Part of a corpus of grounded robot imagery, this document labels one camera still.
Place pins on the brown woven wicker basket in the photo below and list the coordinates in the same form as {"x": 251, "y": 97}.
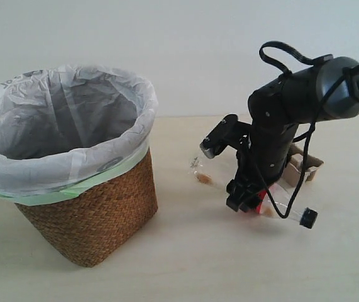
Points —
{"x": 86, "y": 230}

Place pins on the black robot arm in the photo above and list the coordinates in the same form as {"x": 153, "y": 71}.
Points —
{"x": 324, "y": 92}

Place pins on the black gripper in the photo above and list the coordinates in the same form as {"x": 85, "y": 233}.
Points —
{"x": 262, "y": 155}

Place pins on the white and green bin liner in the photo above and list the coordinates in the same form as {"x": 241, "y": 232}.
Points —
{"x": 67, "y": 129}

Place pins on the clear bottle with red label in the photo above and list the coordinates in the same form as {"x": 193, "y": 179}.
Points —
{"x": 219, "y": 172}

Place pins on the brown cardboard pulp tray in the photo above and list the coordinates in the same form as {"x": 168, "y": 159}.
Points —
{"x": 311, "y": 170}

